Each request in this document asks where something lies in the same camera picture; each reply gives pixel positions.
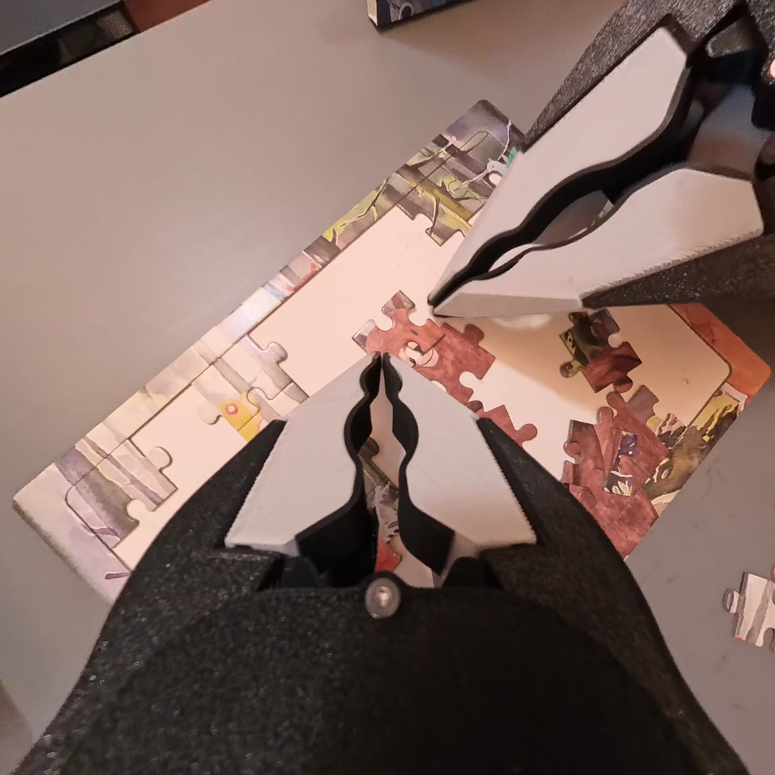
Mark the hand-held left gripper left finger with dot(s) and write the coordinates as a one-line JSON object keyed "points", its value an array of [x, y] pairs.
{"points": [[290, 484]]}

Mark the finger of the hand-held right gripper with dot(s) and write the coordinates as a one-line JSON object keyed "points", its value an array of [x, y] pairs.
{"points": [[575, 151], [636, 242]]}

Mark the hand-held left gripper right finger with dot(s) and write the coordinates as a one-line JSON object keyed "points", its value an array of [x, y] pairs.
{"points": [[460, 478]]}

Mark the joined brown bear face pieces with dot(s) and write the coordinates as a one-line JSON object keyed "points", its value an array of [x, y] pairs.
{"points": [[466, 357]]}

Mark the jigsaw puzzle frame board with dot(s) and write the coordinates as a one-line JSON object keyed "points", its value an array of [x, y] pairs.
{"points": [[339, 266]]}

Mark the jigsaw pieces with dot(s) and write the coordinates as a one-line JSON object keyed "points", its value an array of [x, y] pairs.
{"points": [[754, 605]]}

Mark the plain brown puzzle piece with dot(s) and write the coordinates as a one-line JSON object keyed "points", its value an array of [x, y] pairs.
{"points": [[502, 427]]}

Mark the brown green puzzle piece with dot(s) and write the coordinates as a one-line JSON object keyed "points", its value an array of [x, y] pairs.
{"points": [[611, 363]]}

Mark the small purple puzzle piece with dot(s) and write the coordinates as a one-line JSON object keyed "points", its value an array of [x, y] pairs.
{"points": [[620, 475]]}

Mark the illustrated puzzle box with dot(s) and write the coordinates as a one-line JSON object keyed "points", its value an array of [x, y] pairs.
{"points": [[412, 12]]}

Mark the black flat panel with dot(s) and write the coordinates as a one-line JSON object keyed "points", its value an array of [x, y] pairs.
{"points": [[48, 36]]}

